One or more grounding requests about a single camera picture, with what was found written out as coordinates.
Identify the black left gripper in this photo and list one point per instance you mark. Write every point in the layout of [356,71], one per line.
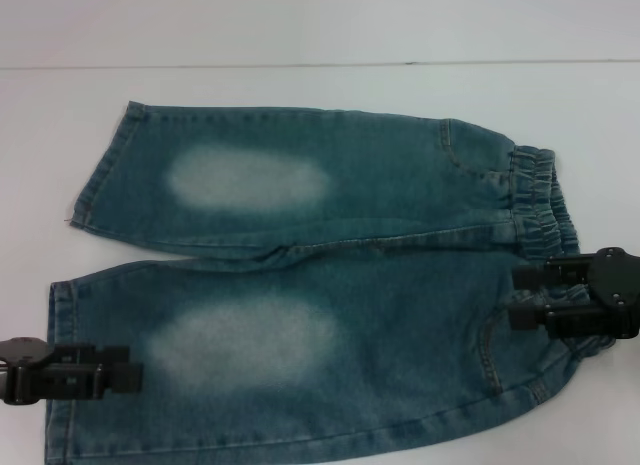
[20,352]

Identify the blue denim shorts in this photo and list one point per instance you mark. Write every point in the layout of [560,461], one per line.
[350,185]

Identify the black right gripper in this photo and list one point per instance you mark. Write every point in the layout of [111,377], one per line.
[617,290]

